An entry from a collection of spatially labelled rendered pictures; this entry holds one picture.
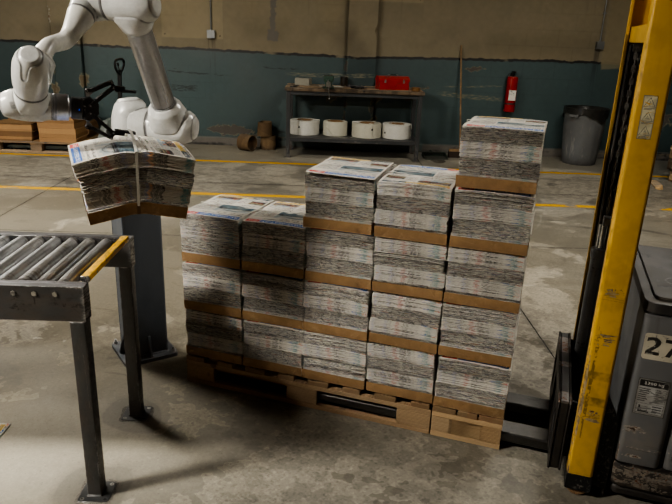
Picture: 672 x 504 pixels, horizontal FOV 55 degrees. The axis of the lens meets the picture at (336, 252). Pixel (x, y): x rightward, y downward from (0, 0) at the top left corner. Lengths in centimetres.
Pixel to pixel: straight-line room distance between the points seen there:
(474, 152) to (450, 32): 703
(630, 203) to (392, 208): 84
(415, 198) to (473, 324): 54
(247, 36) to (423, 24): 239
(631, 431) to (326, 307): 123
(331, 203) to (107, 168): 85
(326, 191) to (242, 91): 686
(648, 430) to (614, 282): 57
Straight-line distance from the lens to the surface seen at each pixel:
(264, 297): 279
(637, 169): 220
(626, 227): 223
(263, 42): 927
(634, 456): 263
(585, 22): 986
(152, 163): 232
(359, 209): 252
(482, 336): 258
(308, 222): 260
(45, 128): 897
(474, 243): 245
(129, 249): 263
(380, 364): 273
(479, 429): 278
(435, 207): 245
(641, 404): 252
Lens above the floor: 159
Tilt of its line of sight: 19 degrees down
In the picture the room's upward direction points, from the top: 2 degrees clockwise
